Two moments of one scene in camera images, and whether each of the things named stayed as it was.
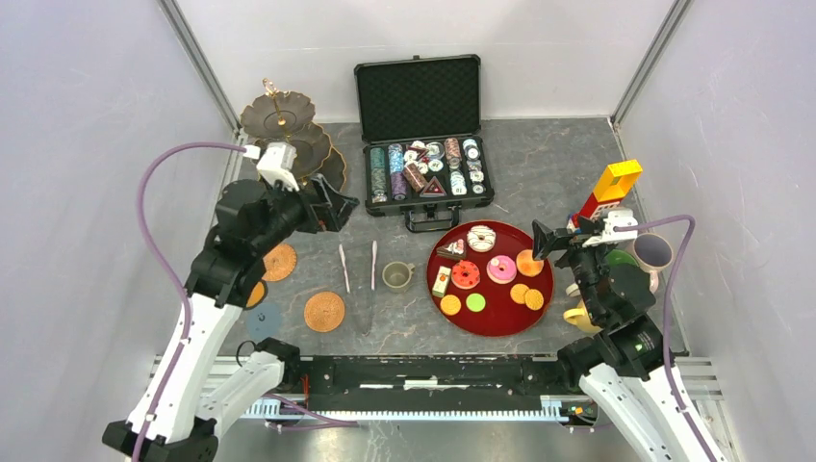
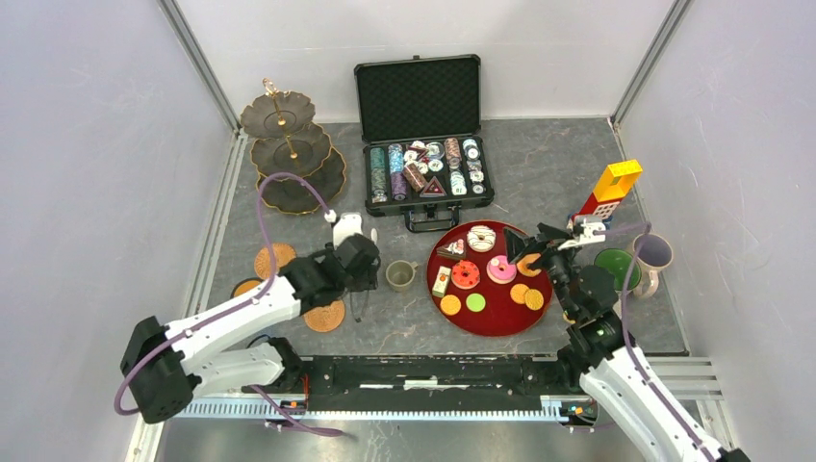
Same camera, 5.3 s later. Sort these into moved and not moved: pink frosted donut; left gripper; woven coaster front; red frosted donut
Moved: left gripper
Not moved: red frosted donut; woven coaster front; pink frosted donut
